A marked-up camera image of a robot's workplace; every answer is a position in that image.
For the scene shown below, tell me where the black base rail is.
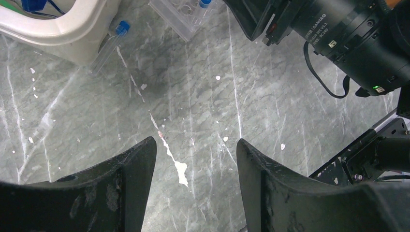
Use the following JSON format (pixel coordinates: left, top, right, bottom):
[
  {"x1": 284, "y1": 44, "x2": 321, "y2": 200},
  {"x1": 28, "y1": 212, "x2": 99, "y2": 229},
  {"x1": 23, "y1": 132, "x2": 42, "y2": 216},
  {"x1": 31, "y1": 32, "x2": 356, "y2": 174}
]
[{"x1": 309, "y1": 109, "x2": 410, "y2": 187}]

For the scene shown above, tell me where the beige plastic bin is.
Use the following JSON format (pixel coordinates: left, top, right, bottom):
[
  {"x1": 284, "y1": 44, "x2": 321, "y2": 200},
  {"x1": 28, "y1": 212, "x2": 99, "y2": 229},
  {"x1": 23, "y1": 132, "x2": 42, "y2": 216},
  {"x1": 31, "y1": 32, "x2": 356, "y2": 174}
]
[{"x1": 0, "y1": 0, "x2": 120, "y2": 66}]

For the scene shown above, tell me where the blue capped test tube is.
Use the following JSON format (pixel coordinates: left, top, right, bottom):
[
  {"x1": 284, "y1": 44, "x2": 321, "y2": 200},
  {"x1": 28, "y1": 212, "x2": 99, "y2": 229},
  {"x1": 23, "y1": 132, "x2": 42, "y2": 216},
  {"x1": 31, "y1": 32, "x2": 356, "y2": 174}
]
[
  {"x1": 88, "y1": 21, "x2": 130, "y2": 76},
  {"x1": 192, "y1": 0, "x2": 212, "y2": 26}
]

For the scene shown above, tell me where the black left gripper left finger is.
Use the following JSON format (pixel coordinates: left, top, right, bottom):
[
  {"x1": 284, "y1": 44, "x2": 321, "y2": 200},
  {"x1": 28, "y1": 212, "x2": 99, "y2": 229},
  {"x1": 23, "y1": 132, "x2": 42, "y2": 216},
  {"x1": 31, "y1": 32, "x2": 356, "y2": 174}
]
[{"x1": 0, "y1": 137, "x2": 157, "y2": 232}]

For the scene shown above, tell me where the clear acrylic tube rack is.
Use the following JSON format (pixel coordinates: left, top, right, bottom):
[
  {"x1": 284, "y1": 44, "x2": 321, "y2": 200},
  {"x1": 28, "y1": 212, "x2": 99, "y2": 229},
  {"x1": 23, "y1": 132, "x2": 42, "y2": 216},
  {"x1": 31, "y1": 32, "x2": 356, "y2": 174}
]
[{"x1": 149, "y1": 0, "x2": 222, "y2": 42}]

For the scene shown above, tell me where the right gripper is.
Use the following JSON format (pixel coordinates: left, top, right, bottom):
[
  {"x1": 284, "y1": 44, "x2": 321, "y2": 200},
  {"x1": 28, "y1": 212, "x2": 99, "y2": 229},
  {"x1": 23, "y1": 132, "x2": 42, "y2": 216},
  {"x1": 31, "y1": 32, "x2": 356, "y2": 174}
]
[{"x1": 223, "y1": 0, "x2": 410, "y2": 96}]

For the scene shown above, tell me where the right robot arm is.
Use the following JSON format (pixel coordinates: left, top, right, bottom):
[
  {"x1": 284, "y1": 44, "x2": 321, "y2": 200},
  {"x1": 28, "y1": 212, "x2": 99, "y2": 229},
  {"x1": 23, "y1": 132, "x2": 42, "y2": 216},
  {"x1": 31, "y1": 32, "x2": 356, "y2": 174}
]
[{"x1": 226, "y1": 0, "x2": 410, "y2": 118}]

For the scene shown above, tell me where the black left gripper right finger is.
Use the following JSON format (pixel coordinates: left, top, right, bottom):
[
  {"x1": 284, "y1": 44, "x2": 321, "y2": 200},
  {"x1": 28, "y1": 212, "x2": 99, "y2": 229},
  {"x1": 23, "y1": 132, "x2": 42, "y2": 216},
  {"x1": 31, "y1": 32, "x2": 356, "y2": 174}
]
[{"x1": 236, "y1": 139, "x2": 410, "y2": 232}]

